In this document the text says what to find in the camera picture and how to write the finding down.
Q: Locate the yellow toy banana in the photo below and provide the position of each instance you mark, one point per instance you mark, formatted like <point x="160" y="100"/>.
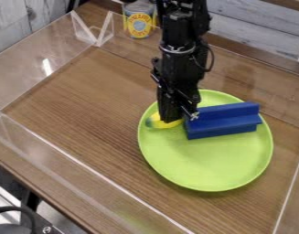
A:
<point x="156" y="123"/>

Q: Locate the black metal bracket with bolt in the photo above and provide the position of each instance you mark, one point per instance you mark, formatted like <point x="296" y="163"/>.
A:
<point x="44" y="226"/>

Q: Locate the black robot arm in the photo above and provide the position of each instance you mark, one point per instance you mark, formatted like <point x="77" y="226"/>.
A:
<point x="184" y="22"/>

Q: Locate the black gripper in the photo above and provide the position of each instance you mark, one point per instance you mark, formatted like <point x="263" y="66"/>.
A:
<point x="176" y="72"/>

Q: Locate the green round plate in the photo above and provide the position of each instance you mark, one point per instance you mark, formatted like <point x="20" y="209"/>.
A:
<point x="208" y="164"/>

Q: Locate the blue foam block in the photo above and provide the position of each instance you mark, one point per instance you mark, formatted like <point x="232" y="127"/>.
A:
<point x="223" y="119"/>

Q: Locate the yellow labelled tin can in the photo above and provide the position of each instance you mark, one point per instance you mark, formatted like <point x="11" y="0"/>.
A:
<point x="139" y="18"/>

